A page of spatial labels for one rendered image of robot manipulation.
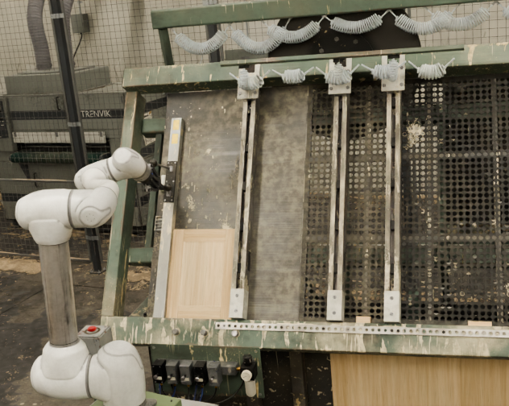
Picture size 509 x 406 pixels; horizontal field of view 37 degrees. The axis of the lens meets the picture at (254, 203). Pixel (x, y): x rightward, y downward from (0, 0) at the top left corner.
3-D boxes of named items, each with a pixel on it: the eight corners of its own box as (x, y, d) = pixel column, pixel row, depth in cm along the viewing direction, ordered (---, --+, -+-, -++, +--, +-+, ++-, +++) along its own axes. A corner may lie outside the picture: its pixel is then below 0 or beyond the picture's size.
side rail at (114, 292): (111, 319, 352) (101, 316, 342) (134, 100, 381) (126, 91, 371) (122, 319, 350) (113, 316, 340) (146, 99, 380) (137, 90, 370)
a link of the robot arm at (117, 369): (142, 411, 266) (136, 355, 259) (91, 412, 267) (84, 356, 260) (150, 387, 281) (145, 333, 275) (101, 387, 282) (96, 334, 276)
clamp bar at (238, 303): (229, 319, 330) (212, 312, 308) (246, 71, 362) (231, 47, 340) (250, 320, 328) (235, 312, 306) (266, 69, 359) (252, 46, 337)
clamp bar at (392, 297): (380, 323, 313) (374, 315, 291) (384, 62, 345) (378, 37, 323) (405, 324, 310) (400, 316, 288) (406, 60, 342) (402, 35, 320)
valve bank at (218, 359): (144, 408, 325) (137, 358, 319) (156, 391, 339) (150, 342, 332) (256, 415, 312) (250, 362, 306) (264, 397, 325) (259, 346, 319)
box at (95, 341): (79, 374, 322) (72, 336, 317) (92, 362, 333) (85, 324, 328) (105, 376, 319) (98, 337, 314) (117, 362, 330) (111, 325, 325)
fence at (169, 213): (156, 318, 340) (152, 317, 336) (174, 121, 365) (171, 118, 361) (167, 318, 338) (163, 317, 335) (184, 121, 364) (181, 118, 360)
